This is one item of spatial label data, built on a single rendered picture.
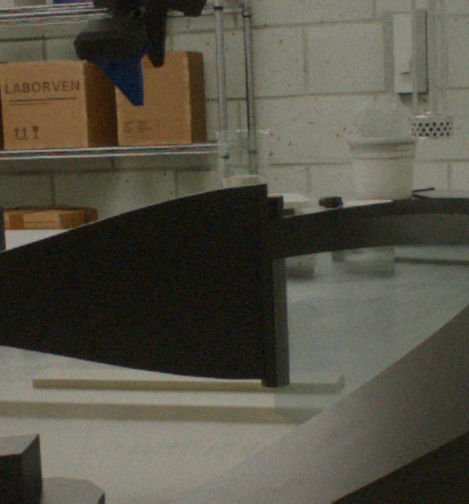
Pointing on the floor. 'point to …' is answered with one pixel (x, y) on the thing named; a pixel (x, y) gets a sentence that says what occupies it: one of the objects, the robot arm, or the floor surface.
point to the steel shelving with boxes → (96, 104)
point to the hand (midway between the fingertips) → (142, 54)
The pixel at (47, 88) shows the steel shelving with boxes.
